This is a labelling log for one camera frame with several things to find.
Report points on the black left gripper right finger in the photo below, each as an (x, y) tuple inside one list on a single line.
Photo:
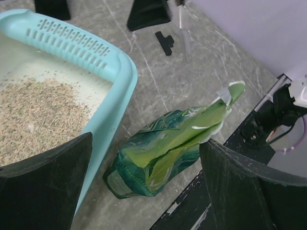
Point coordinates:
[(248, 195)]

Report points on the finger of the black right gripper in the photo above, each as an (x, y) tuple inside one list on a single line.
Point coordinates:
[(147, 13)]

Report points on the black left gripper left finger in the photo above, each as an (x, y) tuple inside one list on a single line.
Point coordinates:
[(42, 192)]

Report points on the black bag clip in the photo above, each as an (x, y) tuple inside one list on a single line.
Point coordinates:
[(167, 43)]

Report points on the clear plastic scoop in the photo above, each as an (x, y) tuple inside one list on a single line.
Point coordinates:
[(180, 21)]

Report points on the green litter bag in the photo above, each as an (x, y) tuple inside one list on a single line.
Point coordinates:
[(167, 146)]

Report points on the teal litter box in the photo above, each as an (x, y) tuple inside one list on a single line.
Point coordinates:
[(104, 77)]

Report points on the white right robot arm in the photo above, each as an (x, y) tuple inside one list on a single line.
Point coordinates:
[(284, 106)]

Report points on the cat litter pile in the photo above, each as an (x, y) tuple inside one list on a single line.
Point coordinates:
[(36, 116)]

